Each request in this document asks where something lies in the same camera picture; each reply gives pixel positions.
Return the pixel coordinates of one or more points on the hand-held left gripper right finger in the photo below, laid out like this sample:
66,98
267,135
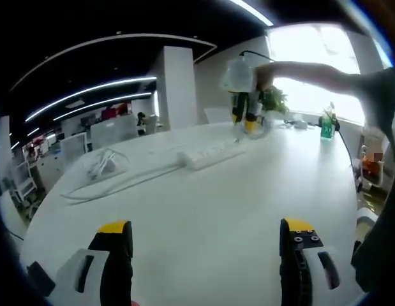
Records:
299,274

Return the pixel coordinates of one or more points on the white power strip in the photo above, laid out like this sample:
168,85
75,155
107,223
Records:
210,156

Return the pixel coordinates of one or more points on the wide ceiling light strip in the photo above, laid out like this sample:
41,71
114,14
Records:
254,11

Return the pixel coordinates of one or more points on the long ceiling light strip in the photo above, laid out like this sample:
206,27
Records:
92,90
101,104

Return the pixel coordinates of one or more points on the person's right hand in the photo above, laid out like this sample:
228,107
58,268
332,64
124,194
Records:
263,76

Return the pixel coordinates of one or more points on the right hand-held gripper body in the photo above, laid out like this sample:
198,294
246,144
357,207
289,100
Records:
238,75

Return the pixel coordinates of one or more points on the white chair armrest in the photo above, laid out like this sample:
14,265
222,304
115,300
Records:
367,218

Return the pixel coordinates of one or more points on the white desk clutter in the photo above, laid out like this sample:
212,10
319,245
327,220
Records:
299,123

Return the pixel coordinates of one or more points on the white desk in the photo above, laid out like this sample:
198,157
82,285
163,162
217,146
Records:
216,204

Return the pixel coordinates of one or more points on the person's dark shirt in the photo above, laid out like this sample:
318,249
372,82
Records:
382,191

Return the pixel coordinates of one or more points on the person's left hand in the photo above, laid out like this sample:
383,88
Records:
136,303

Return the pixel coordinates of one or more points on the white swivel chair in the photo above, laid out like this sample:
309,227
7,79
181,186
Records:
26,188

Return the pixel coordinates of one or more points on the green bottle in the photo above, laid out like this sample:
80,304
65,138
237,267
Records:
328,127

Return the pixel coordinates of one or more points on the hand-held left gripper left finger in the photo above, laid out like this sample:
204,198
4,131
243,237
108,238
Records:
114,274

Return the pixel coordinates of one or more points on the white mesh office chair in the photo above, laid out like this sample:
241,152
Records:
114,132
73,147
218,115

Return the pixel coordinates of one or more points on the green potted plant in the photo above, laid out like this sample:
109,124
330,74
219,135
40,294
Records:
275,99

